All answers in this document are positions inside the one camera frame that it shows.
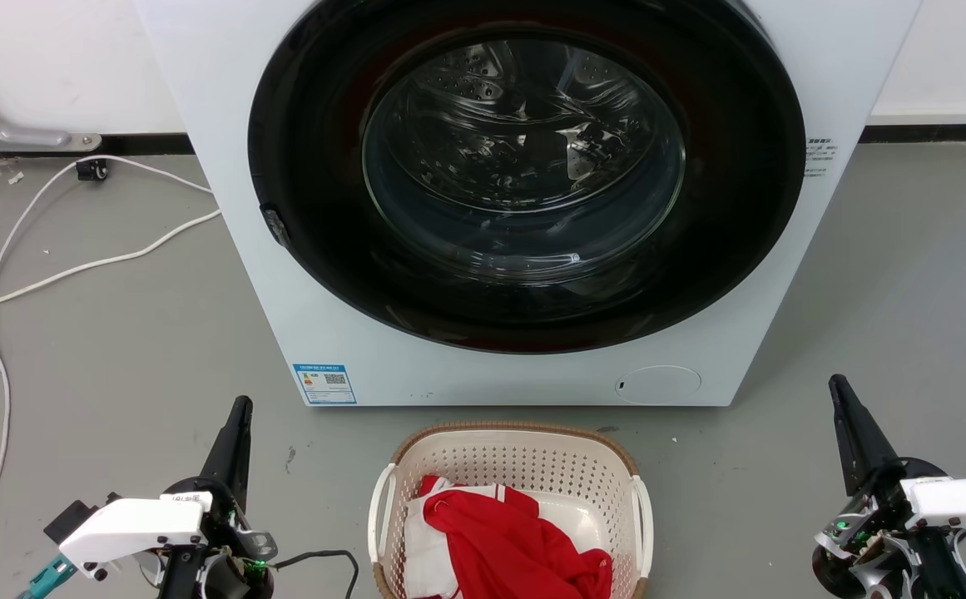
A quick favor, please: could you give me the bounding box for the cream perforated laundry basket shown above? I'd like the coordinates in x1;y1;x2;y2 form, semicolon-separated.
368;421;655;599

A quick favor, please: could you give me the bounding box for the white garment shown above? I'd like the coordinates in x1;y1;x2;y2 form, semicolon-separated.
404;481;608;599

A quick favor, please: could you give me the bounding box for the round white filter cover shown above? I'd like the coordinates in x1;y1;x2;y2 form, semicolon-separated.
614;365;702;406

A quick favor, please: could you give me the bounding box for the grey door latch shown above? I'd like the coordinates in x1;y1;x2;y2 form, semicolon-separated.
261;204;291;249

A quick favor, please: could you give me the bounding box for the grey metal pipe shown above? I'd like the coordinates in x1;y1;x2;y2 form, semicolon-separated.
0;58;103;154

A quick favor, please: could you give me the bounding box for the blue energy label sticker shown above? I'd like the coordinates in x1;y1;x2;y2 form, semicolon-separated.
293;363;358;406

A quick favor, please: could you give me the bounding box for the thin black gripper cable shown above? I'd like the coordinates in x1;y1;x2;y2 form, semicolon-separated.
270;549;361;599

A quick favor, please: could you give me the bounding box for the teal plastic clip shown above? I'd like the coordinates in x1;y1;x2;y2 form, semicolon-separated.
18;555;77;599

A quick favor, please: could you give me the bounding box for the white power cable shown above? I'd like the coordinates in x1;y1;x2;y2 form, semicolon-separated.
0;209;223;320

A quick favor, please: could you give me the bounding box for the small text sticker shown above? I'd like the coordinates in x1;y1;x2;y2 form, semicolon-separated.
804;137;839;179

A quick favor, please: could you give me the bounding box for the white front-load washing machine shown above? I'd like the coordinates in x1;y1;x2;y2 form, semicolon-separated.
133;0;923;408

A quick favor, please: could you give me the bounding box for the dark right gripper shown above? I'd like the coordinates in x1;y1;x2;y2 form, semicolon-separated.
811;374;949;599

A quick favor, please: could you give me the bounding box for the black round washer door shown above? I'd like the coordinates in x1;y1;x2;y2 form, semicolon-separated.
247;0;806;354

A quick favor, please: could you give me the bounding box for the long white looping cable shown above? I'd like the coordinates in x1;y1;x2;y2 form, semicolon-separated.
0;155;214;597

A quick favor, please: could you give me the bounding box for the red garment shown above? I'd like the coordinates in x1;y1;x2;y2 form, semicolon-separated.
420;474;614;599

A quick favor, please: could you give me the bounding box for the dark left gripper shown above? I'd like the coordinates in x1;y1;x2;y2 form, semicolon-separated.
162;395;278;599

